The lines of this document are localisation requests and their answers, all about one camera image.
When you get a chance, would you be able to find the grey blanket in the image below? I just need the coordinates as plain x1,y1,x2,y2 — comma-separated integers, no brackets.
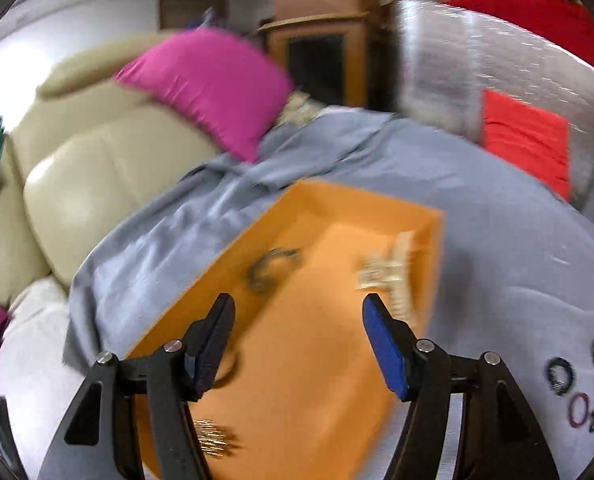
63,106,594,480

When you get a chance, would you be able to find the silver wrapped bundle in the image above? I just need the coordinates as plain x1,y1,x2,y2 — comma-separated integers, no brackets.
393,0,594,206

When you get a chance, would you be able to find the orange-red cushion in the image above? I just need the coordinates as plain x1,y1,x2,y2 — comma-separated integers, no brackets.
481,89,572,202

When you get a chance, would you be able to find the cream leather sofa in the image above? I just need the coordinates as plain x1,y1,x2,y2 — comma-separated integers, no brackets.
0,30,228,306

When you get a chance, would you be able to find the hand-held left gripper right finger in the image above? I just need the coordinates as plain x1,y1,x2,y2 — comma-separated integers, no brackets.
361,294,560,480

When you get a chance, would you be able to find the white cushion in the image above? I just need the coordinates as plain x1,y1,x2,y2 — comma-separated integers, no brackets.
0,277,100,480

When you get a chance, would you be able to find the pink pillow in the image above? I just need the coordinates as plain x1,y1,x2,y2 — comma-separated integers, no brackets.
114,28,295,163

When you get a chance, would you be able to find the gold hair clip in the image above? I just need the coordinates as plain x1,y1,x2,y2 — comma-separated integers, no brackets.
354,231,418,321

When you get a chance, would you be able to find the red ring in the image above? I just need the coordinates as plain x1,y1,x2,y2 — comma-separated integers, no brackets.
567,393,591,429

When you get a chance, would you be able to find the orange tray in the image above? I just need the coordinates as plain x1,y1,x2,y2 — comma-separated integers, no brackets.
125,178,446,480

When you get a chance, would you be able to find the red cloth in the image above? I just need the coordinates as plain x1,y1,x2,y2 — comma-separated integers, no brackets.
444,0,594,73

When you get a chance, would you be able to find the black beaded bracelet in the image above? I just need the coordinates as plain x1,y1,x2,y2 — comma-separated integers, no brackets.
544,357,576,397

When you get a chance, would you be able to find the wooden cabinet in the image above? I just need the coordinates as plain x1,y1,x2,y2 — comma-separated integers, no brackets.
257,0,395,111

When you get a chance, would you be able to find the dark beaded bracelet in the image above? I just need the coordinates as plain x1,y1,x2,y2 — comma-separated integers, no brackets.
246,247,304,295

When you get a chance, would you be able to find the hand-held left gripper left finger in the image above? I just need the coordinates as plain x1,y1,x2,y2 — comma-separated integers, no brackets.
39,292,238,480

